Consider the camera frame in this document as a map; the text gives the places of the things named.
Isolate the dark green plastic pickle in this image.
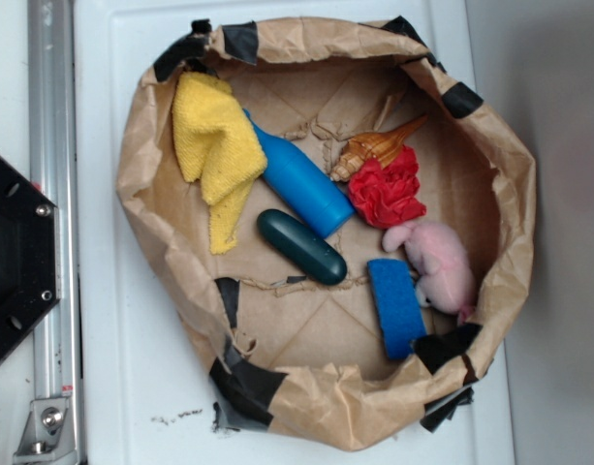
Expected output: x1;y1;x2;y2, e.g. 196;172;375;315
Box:
257;209;348;286

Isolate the blue plastic bottle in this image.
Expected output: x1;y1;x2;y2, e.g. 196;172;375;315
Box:
244;109;356;238

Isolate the red crumpled paper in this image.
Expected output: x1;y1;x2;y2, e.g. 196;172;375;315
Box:
348;145;426;230

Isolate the yellow microfiber cloth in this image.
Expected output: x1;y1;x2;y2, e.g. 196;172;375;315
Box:
172;72;267;255

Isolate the brown conch seashell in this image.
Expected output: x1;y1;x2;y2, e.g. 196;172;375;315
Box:
329;114;428;182

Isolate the brown paper bag bin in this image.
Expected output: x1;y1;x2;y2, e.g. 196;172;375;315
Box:
116;17;536;451

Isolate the blue sponge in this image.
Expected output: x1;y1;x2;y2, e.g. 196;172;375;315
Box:
367;259;426;359

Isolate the pink plush toy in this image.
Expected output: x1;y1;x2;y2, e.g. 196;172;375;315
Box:
382;220;477;325

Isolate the white tray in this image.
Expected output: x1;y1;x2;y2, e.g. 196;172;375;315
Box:
74;1;515;464

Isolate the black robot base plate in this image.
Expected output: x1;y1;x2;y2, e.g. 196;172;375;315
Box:
0;156;59;365

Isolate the aluminium rail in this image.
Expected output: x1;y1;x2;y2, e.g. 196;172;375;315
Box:
27;1;86;464

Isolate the metal corner bracket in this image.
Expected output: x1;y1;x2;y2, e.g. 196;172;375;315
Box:
13;397;78;464

